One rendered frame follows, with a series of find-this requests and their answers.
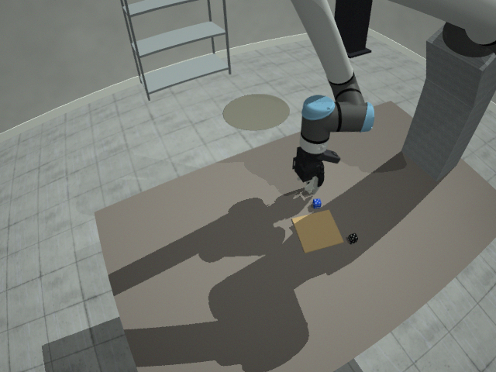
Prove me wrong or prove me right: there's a black die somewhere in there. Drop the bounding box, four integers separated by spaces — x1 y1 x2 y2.
348 233 358 244

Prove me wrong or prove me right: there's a blue die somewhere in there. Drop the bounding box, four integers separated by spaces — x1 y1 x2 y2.
312 198 322 208

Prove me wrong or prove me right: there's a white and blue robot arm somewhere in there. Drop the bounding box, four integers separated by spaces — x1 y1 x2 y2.
291 0 496 164

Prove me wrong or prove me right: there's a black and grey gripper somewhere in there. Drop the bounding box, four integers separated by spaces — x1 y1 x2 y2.
292 147 325 195

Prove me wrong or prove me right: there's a tan mat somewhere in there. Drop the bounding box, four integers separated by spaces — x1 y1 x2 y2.
292 210 344 253

